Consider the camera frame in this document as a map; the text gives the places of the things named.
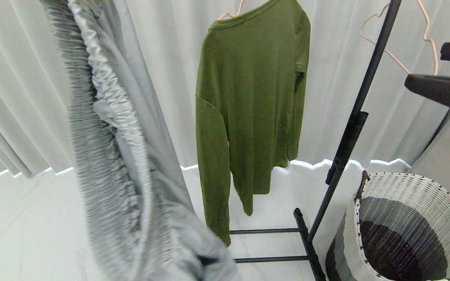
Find pink clothes hanger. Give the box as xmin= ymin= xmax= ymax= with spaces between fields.
xmin=218 ymin=0 xmax=246 ymax=20
xmin=360 ymin=0 xmax=439 ymax=76

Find green printed shirt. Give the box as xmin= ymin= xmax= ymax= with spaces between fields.
xmin=195 ymin=0 xmax=311 ymax=247

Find pale grey shorts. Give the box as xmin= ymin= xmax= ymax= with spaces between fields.
xmin=41 ymin=0 xmax=241 ymax=281

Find white laundry basket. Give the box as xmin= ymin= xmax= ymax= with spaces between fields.
xmin=325 ymin=171 xmax=450 ymax=281

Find black clothes rack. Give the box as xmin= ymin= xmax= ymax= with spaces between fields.
xmin=229 ymin=0 xmax=402 ymax=281

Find white curtain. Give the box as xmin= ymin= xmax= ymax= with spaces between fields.
xmin=0 ymin=0 xmax=450 ymax=178

